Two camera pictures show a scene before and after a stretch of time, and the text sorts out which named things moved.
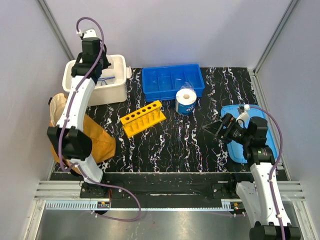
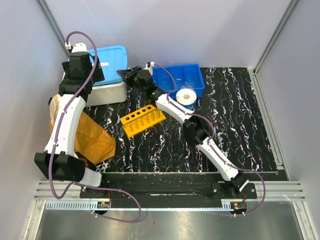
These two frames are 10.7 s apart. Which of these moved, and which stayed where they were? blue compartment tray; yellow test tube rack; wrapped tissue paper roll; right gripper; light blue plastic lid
Moved: light blue plastic lid; right gripper
Stayed: wrapped tissue paper roll; yellow test tube rack; blue compartment tray
